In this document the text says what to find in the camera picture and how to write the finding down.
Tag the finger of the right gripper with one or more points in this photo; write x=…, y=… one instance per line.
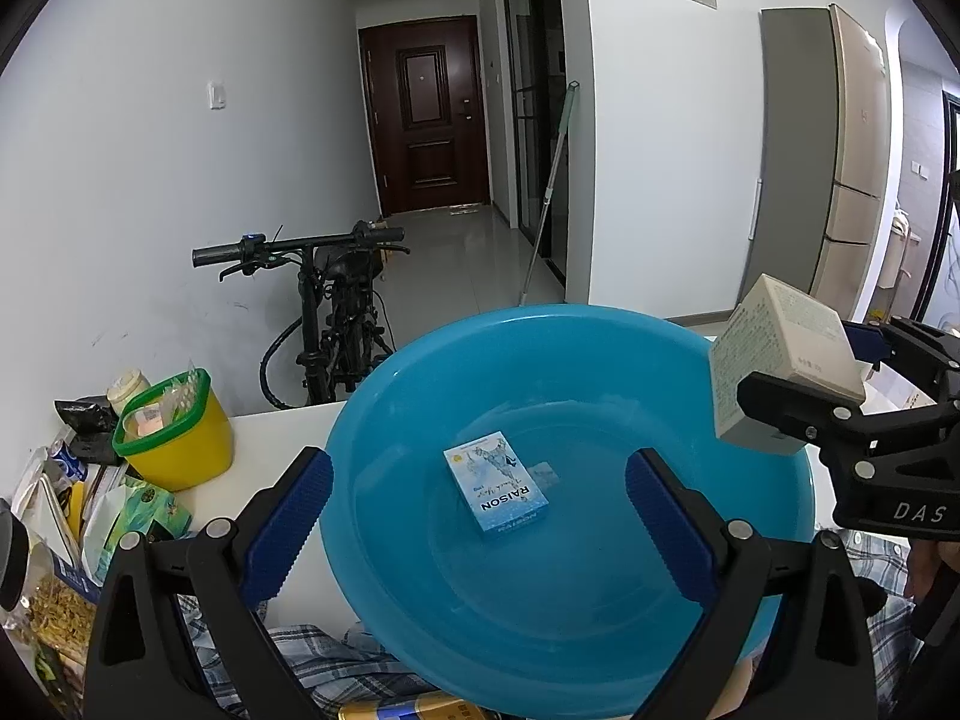
x=806, y=419
x=922, y=355

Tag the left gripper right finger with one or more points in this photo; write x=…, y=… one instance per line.
x=817, y=660

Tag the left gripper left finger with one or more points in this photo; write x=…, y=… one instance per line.
x=141, y=662

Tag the cream square carton box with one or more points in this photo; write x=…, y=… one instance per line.
x=780, y=331

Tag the gold blue cigarette box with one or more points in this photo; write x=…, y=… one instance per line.
x=429, y=706

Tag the blue Raison box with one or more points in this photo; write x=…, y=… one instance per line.
x=498, y=489

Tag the person's right hand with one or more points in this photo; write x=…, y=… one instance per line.
x=923, y=563

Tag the snack bag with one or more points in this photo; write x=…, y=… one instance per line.
x=58, y=604

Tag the blue plaid shirt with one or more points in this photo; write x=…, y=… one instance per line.
x=337, y=672

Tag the yellow bin green rim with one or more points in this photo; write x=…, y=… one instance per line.
x=175, y=434

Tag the grey beige refrigerator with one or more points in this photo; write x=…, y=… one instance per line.
x=825, y=156

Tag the blue plastic basin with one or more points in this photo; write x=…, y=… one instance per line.
x=573, y=615

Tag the black bicycle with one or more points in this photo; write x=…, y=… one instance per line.
x=342, y=339

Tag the dark brown door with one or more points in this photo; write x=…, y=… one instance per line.
x=425, y=113

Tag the mop handle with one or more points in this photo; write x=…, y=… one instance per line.
x=571, y=94

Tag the white wall switch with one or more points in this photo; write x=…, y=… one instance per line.
x=216, y=95

